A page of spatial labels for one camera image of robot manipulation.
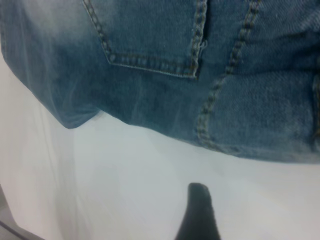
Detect blue denim shorts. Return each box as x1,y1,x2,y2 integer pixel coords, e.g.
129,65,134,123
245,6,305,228
0,0,320,166

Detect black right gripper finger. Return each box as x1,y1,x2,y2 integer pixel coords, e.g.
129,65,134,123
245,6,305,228
174,182,222,240

